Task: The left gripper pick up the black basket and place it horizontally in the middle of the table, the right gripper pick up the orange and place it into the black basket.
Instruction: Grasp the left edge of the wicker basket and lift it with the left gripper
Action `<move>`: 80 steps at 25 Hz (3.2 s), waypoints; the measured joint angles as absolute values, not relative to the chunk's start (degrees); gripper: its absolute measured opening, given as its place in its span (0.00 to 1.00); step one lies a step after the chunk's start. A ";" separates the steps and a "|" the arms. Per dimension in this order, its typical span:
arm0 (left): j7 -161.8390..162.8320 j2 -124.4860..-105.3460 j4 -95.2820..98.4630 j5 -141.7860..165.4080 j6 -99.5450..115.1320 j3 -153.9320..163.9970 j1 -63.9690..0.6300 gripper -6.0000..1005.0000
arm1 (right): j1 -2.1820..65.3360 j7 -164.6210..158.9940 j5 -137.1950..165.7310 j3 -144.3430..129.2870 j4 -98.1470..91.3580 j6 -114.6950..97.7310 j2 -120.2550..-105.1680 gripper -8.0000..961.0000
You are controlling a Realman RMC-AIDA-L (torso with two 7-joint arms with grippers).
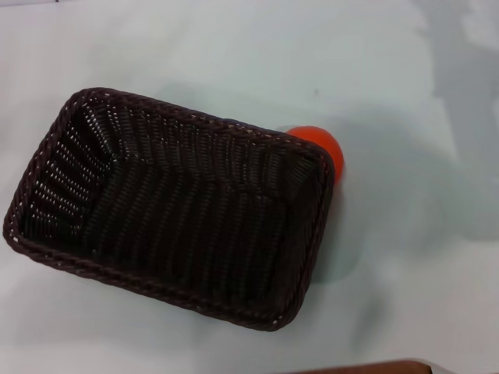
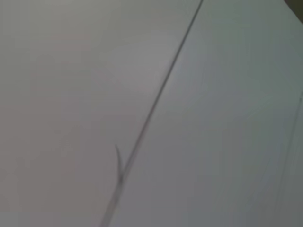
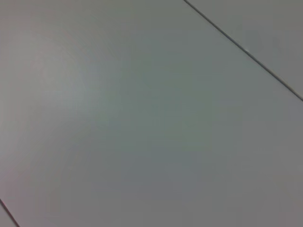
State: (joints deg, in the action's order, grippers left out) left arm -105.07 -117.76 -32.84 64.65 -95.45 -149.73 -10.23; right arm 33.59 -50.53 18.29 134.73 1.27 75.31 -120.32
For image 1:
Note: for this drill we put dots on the dark brown woven basket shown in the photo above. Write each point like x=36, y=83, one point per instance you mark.
x=187, y=218

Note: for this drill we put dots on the orange toy fruit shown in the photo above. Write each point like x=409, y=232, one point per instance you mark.
x=326, y=145

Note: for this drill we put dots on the brown wooden edge strip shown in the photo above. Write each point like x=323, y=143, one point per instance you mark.
x=374, y=368

